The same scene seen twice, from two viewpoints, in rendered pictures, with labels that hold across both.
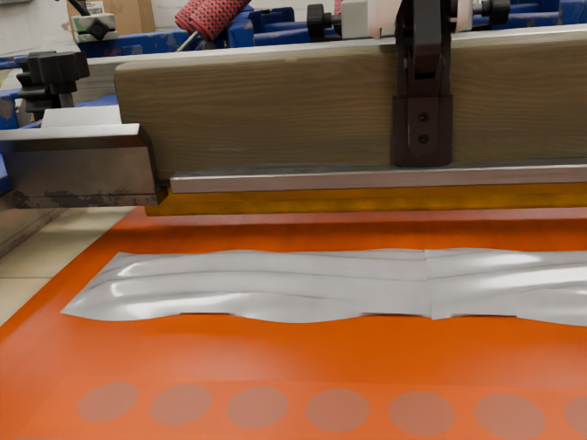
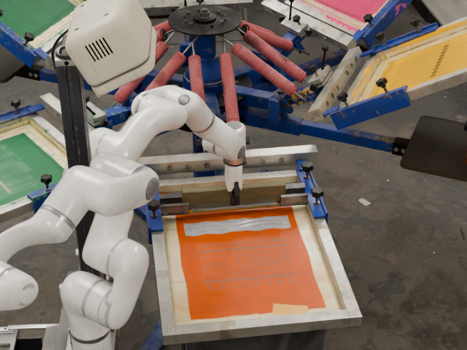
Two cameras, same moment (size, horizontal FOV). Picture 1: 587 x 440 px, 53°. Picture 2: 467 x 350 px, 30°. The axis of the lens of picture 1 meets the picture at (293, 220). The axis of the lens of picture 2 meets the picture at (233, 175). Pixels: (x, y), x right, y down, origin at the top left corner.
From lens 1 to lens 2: 267 cm
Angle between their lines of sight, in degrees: 20
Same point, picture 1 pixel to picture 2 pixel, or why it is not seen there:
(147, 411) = (209, 246)
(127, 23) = not seen: outside the picture
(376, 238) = (227, 217)
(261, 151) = (207, 203)
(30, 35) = not seen: outside the picture
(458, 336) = (242, 233)
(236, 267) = (208, 225)
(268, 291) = (215, 229)
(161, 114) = (190, 198)
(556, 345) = (253, 233)
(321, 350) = (226, 237)
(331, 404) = (229, 243)
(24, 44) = not seen: outside the picture
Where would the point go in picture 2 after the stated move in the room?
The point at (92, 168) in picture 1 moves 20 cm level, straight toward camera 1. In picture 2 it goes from (177, 208) to (212, 237)
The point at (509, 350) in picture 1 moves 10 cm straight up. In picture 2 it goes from (248, 235) to (248, 210)
